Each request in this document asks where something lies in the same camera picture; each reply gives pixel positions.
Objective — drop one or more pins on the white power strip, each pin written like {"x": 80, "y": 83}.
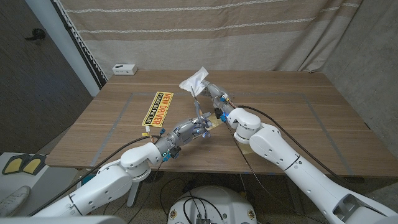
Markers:
{"x": 124, "y": 70}

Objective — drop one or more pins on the white tissue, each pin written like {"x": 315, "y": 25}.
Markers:
{"x": 195, "y": 81}

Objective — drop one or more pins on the yellow black foot pedal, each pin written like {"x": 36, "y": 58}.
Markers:
{"x": 32, "y": 165}
{"x": 13, "y": 165}

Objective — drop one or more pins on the yellow new driver sticker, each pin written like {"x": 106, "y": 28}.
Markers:
{"x": 158, "y": 109}

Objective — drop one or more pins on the dark wooden door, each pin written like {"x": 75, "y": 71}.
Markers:
{"x": 31, "y": 93}

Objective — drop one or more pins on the black curtain edge strip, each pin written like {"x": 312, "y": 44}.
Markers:
{"x": 81, "y": 46}

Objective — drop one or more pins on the white door frame post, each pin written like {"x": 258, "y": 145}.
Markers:
{"x": 73, "y": 56}

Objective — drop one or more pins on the white table leg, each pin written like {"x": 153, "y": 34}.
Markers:
{"x": 133, "y": 194}

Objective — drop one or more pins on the gold foil tape sheet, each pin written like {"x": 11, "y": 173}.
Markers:
{"x": 247, "y": 150}
{"x": 214, "y": 124}

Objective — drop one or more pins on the white sneaker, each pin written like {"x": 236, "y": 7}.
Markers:
{"x": 14, "y": 202}

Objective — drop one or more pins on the grey table leg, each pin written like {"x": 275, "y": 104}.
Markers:
{"x": 293, "y": 203}

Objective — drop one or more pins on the teal box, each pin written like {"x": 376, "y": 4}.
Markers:
{"x": 88, "y": 179}

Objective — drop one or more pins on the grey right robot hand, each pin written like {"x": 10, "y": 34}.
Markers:
{"x": 217, "y": 95}

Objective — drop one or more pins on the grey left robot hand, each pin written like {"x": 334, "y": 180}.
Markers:
{"x": 183, "y": 133}

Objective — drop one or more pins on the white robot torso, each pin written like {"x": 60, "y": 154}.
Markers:
{"x": 224, "y": 202}

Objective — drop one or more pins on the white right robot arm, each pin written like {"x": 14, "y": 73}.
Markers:
{"x": 295, "y": 158}

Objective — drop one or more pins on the grey tape outline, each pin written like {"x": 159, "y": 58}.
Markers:
{"x": 124, "y": 109}

